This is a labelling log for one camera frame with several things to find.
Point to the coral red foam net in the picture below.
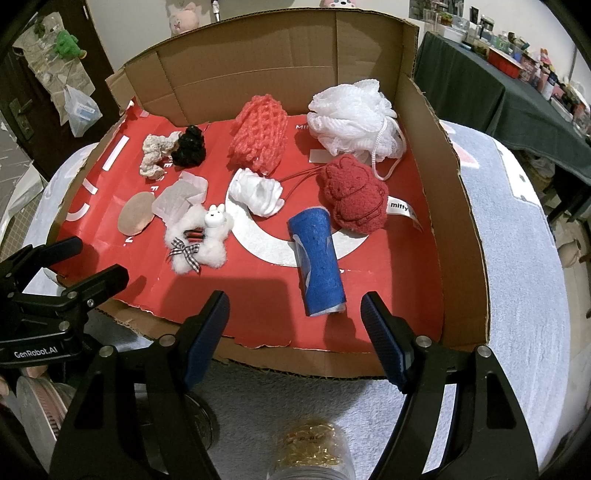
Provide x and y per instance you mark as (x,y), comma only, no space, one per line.
(258,134)

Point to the red basin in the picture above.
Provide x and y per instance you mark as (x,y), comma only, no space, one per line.
(505,62)

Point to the small clear jar gold pins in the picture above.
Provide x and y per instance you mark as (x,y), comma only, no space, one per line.
(309,447)

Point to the red plush towel with label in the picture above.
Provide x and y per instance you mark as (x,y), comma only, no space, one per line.
(355,194)

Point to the white mesh bath pouf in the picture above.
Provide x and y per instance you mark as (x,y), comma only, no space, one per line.
(351,115)

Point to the blue towel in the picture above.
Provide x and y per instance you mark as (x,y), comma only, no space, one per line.
(318,263)

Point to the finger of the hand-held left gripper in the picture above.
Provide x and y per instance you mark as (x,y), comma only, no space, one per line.
(51,254)
(106,281)

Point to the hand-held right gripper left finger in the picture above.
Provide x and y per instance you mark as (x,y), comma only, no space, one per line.
(207,341)

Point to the white cloth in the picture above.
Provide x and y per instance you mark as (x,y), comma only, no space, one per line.
(254,189)

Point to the row of bottles and jars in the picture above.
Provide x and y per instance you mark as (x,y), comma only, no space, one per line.
(545,69)

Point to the green cactus plush toy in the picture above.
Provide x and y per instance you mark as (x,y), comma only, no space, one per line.
(69,45)

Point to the pink pig plush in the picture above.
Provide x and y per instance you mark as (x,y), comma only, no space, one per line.
(182,16)

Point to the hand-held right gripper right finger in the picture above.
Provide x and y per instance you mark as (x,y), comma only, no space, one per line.
(385,341)

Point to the clear hanging organizer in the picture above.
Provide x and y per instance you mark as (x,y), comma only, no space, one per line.
(51,78)

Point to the white fluffy bunny hair clip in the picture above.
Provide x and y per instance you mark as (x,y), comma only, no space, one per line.
(207,244)

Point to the table with green cloth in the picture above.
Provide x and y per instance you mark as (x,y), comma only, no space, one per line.
(461,78)

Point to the beige round powder puff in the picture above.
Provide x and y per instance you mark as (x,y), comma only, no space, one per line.
(136,214)

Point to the large glass jar metal lid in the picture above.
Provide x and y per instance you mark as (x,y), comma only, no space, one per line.
(205,424)

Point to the cardboard box red inside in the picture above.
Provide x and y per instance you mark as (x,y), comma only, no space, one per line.
(277,50)

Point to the cream scrunchie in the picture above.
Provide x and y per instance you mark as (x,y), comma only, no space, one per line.
(152,161)

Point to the dark wooden door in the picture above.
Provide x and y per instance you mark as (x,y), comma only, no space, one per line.
(14,87)

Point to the black scrunchie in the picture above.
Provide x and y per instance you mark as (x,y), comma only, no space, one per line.
(189,147)

